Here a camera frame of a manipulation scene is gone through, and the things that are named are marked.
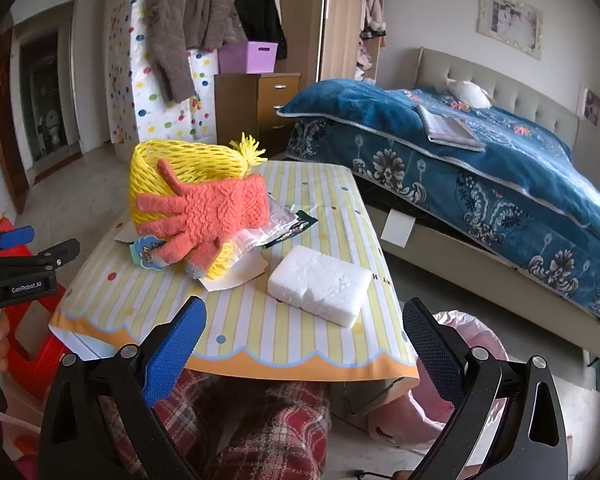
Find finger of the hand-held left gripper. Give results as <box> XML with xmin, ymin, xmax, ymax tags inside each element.
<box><xmin>0</xmin><ymin>225</ymin><xmax>36</xmax><ymax>261</ymax></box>
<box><xmin>0</xmin><ymin>238</ymin><xmax>82</xmax><ymax>275</ymax></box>

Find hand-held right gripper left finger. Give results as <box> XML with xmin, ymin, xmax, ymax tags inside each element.
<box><xmin>40</xmin><ymin>296</ymin><xmax>208</xmax><ymax>480</ymax></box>

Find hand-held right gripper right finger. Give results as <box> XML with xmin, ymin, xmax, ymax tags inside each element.
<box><xmin>402</xmin><ymin>297</ymin><xmax>571</xmax><ymax>480</ymax></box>

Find bin with pink bag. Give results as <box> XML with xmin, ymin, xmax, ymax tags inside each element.
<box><xmin>370</xmin><ymin>310</ymin><xmax>511</xmax><ymax>448</ymax></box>

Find white styrofoam block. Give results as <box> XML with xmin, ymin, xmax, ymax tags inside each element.
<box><xmin>267</xmin><ymin>245</ymin><xmax>373</xmax><ymax>330</ymax></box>

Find orange knit glove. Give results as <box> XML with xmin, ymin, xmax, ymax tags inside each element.
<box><xmin>135</xmin><ymin>159</ymin><xmax>270</xmax><ymax>280</ymax></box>

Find yellow foam fruit net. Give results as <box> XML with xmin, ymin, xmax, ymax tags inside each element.
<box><xmin>129</xmin><ymin>132</ymin><xmax>268</xmax><ymax>281</ymax></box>

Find red plastic stool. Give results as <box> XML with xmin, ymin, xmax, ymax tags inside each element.
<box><xmin>0</xmin><ymin>215</ymin><xmax>76</xmax><ymax>401</ymax></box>

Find blue and yellow tag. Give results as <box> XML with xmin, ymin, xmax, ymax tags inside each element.
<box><xmin>130</xmin><ymin>236</ymin><xmax>167</xmax><ymax>272</ymax></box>

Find white paper sheet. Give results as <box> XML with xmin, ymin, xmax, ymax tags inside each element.
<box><xmin>198</xmin><ymin>252</ymin><xmax>270</xmax><ymax>292</ymax></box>

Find striped tablecloth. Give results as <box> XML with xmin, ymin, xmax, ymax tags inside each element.
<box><xmin>47</xmin><ymin>160</ymin><xmax>421</xmax><ymax>382</ymax></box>

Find brown door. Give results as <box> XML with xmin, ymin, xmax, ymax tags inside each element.
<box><xmin>0</xmin><ymin>27</ymin><xmax>31</xmax><ymax>201</ymax></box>

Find person's plaid pants legs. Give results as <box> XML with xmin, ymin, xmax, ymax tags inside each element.
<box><xmin>100</xmin><ymin>370</ymin><xmax>332</xmax><ymax>480</ymax></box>

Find white paper label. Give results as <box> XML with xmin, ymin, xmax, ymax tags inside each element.
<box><xmin>381</xmin><ymin>210</ymin><xmax>415</xmax><ymax>247</ymax></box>

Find clear plastic wrapper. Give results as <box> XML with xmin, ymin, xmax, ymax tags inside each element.
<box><xmin>230</xmin><ymin>197</ymin><xmax>301</xmax><ymax>263</ymax></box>

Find dark printed wrapper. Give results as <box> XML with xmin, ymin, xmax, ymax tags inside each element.
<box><xmin>262</xmin><ymin>210</ymin><xmax>318</xmax><ymax>250</ymax></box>

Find polka dot sheet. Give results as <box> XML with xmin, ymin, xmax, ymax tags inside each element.
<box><xmin>105</xmin><ymin>0</ymin><xmax>221</xmax><ymax>147</ymax></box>

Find blue floral blanket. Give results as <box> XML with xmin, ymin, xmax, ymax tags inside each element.
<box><xmin>277</xmin><ymin>79</ymin><xmax>600</xmax><ymax>326</ymax></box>

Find folded grey cloth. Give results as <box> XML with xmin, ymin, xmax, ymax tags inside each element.
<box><xmin>417</xmin><ymin>104</ymin><xmax>487</xmax><ymax>153</ymax></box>

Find wooden drawer cabinet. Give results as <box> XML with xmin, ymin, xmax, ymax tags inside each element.
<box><xmin>215</xmin><ymin>72</ymin><xmax>301</xmax><ymax>158</ymax></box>

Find white plush toy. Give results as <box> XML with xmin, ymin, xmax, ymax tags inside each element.
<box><xmin>447</xmin><ymin>80</ymin><xmax>493</xmax><ymax>109</ymax></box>

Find brown coat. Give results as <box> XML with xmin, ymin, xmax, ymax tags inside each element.
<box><xmin>145</xmin><ymin>0</ymin><xmax>248</xmax><ymax>103</ymax></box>

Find purple storage basket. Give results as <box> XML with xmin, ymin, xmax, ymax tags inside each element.
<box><xmin>219</xmin><ymin>41</ymin><xmax>279</xmax><ymax>75</ymax></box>

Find black coat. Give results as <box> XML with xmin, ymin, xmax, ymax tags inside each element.
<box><xmin>234</xmin><ymin>0</ymin><xmax>287</xmax><ymax>61</ymax></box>

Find wooden wardrobe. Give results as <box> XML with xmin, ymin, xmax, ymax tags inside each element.
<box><xmin>320</xmin><ymin>0</ymin><xmax>387</xmax><ymax>83</ymax></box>

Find pink hanging clothes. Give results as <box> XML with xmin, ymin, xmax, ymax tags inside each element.
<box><xmin>355</xmin><ymin>0</ymin><xmax>387</xmax><ymax>83</ymax></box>

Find small wall picture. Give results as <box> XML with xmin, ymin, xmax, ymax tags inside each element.
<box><xmin>580</xmin><ymin>89</ymin><xmax>600</xmax><ymax>126</ymax></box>

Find framed wall picture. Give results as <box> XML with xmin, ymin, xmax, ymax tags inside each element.
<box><xmin>475</xmin><ymin>0</ymin><xmax>543</xmax><ymax>51</ymax></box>

